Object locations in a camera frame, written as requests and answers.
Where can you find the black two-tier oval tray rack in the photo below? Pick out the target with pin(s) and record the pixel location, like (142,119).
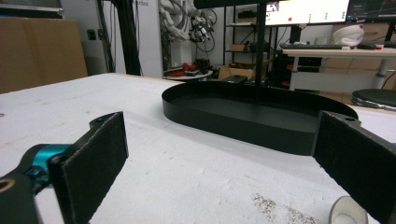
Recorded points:
(236,124)

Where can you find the white panel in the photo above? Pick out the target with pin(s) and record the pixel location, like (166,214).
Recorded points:
(149,37)

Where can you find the black metal stand post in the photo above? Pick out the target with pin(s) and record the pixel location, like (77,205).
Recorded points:
(127,37)

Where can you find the black keyboard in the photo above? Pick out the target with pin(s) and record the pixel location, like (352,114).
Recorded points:
(311,46)

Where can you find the dark computer monitor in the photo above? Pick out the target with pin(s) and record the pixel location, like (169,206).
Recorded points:
(372,9)

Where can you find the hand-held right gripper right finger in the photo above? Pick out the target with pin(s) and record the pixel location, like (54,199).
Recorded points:
(355,155)

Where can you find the open cardboard box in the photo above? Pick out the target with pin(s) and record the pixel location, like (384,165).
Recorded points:
(236,72)

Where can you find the black round stool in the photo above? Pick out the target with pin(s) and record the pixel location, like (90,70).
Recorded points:
(375,98)

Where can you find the black computer mouse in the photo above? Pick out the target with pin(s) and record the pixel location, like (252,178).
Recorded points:
(366,46)

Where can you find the brown cardboard sheet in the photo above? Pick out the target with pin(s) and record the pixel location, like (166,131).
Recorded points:
(37,53)

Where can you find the black wall socket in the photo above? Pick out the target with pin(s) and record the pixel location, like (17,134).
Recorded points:
(91,34)

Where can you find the wooden desk with white legs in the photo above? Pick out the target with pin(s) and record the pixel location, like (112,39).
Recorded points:
(336,53)

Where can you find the wide computer monitor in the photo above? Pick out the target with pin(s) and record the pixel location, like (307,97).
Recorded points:
(308,12)

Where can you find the white cap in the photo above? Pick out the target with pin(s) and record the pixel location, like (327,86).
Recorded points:
(348,34)

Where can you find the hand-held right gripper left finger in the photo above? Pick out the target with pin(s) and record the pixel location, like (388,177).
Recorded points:
(93,161)

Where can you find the small round white table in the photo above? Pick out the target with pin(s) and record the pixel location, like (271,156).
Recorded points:
(190,75)

